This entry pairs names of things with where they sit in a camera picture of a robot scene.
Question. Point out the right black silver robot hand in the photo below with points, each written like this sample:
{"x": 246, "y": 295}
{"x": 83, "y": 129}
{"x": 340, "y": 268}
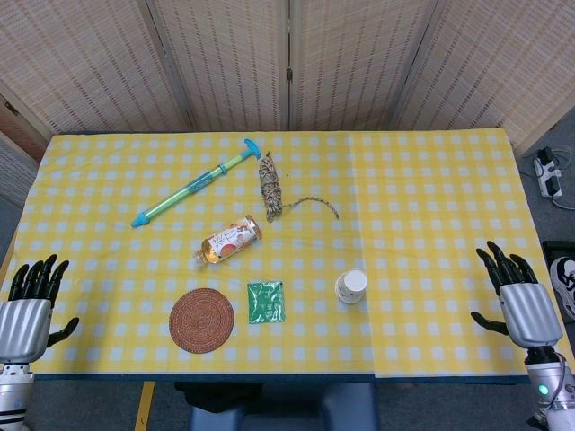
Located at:
{"x": 530, "y": 314}

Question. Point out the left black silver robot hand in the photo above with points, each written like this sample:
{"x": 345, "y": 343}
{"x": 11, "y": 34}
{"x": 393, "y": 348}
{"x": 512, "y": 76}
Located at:
{"x": 21, "y": 325}

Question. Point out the white floral paper cup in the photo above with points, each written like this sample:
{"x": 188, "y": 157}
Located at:
{"x": 352, "y": 304}
{"x": 352, "y": 283}

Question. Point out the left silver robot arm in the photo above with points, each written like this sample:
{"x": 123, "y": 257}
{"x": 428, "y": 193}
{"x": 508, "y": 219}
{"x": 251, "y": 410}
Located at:
{"x": 11, "y": 395}

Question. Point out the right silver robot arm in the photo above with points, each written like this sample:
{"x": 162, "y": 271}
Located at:
{"x": 550, "y": 395}

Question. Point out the black white sneaker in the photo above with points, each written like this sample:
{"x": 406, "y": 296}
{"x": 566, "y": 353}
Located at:
{"x": 565, "y": 285}

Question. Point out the black bag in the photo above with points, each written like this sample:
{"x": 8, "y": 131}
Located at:
{"x": 557, "y": 248}

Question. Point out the white power strip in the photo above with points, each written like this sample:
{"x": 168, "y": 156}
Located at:
{"x": 549, "y": 173}

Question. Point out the yellow floor tape strip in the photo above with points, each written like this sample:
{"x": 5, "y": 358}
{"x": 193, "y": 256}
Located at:
{"x": 144, "y": 406}

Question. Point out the yellow white checkered tablecloth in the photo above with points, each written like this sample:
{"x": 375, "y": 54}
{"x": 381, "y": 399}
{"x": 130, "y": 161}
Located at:
{"x": 404, "y": 202}

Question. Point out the round brown woven coaster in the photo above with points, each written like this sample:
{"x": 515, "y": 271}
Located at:
{"x": 201, "y": 320}

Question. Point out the peach tea plastic bottle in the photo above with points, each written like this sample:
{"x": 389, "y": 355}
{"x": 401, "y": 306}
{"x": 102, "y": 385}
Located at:
{"x": 229, "y": 242}

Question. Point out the green blue water gun toy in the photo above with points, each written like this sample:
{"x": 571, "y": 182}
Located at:
{"x": 197, "y": 184}

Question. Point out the green tea bag packet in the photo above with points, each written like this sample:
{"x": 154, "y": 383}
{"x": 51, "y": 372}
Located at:
{"x": 266, "y": 301}

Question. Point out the woven folding screen panel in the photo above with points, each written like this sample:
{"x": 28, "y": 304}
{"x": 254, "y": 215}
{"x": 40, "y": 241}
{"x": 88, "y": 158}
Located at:
{"x": 355, "y": 63}
{"x": 229, "y": 63}
{"x": 90, "y": 63}
{"x": 494, "y": 67}

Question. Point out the metal screen hinge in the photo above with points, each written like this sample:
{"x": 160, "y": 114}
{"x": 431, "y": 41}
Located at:
{"x": 289, "y": 74}

